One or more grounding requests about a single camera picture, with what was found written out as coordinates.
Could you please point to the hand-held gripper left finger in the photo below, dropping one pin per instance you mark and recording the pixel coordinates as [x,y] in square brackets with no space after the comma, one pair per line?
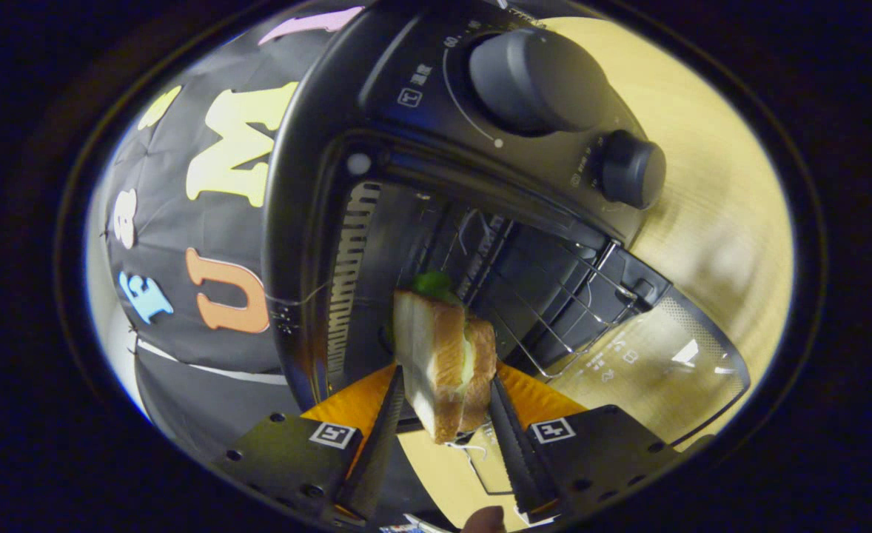
[380,451]

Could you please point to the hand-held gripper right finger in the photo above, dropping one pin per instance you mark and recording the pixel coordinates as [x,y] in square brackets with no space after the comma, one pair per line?
[514,451]

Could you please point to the toasted sandwich with lettuce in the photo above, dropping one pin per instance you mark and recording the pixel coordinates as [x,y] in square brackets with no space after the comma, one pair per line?
[436,355]

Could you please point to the black toaster oven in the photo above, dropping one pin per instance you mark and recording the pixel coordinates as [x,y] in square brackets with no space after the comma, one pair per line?
[406,111]

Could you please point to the black backdrop cloth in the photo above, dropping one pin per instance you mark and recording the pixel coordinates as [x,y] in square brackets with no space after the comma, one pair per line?
[162,244]

